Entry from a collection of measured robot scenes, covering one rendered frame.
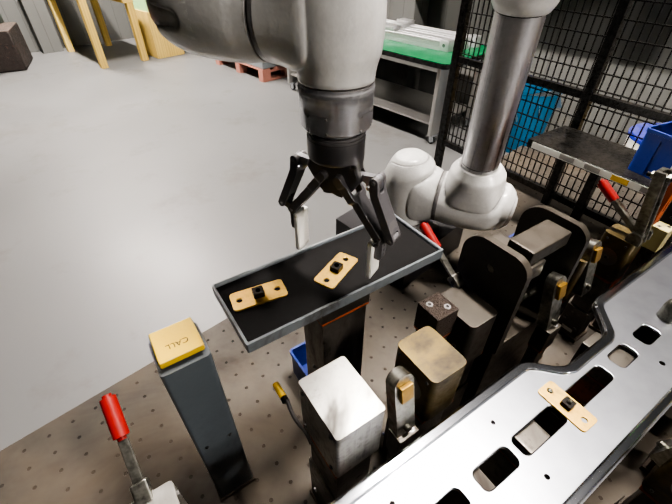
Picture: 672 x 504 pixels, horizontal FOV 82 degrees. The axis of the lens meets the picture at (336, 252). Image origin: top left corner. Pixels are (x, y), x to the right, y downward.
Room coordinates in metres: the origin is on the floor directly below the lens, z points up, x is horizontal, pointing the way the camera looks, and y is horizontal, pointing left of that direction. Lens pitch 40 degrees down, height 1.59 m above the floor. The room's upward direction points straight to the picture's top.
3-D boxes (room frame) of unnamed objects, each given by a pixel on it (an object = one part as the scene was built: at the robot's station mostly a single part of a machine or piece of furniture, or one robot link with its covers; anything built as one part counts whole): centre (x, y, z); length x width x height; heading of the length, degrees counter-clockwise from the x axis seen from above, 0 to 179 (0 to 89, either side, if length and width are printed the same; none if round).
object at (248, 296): (0.42, 0.12, 1.17); 0.08 x 0.04 x 0.01; 115
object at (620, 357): (0.42, -0.52, 0.84); 0.12 x 0.05 x 0.29; 33
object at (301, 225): (0.51, 0.06, 1.22); 0.03 x 0.01 x 0.07; 148
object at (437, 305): (0.45, -0.17, 0.90); 0.05 x 0.05 x 0.40; 33
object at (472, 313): (0.49, -0.23, 0.89); 0.12 x 0.07 x 0.38; 33
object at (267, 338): (0.48, 0.00, 1.16); 0.37 x 0.14 x 0.02; 123
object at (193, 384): (0.34, 0.22, 0.92); 0.08 x 0.08 x 0.44; 33
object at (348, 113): (0.47, 0.00, 1.43); 0.09 x 0.09 x 0.06
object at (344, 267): (0.48, 0.00, 1.17); 0.08 x 0.04 x 0.01; 148
